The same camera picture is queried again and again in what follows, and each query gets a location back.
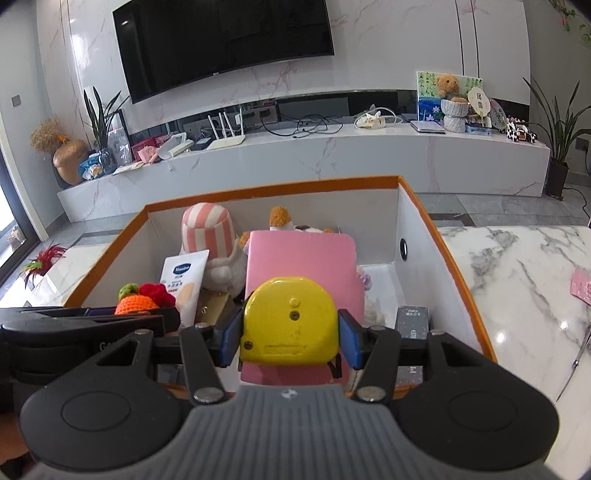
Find red and orange crochet fruit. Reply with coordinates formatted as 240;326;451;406
115;282;177;317

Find marble television console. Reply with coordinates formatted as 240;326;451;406
56;117;552;222

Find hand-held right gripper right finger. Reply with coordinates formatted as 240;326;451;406
339;308;467;402

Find red feather decoration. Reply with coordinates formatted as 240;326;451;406
19;244;68;289

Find cow figurine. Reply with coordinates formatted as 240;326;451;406
505;117;539;144

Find potted orchid plant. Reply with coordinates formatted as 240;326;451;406
522;78;591;201

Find white lotion tube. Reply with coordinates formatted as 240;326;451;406
159;249;211;330

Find gold gift box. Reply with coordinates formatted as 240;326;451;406
196;291;237;326

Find decorative plate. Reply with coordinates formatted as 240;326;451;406
488;98;509;132

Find pink packet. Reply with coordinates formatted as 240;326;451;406
570;268;591;305

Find flower painting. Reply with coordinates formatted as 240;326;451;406
416;71;485;123

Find white plush with striped hat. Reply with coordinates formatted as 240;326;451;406
181;202;249;296

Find pink notebook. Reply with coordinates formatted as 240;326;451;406
240;231;365;386

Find small metal scissors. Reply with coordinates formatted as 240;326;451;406
555;323;591;402

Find gold vase with dried flowers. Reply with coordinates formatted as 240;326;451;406
30;117;88;185

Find white charger with cable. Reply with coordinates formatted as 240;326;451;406
355;110;402;130

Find white router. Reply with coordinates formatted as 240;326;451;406
206;105;245;151

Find brown plush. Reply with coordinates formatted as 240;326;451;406
269;206;340;234

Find black cable bundle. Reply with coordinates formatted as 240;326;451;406
261;113;345;138

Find green plant in glass vase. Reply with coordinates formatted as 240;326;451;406
83;85;132;175

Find round paper fan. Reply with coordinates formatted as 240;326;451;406
467;88;491;127

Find small black box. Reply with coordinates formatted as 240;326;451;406
394;305;435;386

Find wall television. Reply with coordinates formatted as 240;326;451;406
113;0;335;104

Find hanging vine plant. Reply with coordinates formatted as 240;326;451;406
549;0;591;33

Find yellow tape measure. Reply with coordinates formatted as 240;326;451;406
239;277;340;365

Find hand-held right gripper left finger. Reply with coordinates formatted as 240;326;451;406
95;305;245;407

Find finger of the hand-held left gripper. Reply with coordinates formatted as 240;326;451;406
0;307;181;333

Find orange cardboard box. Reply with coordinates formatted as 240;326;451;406
62;175;497;402

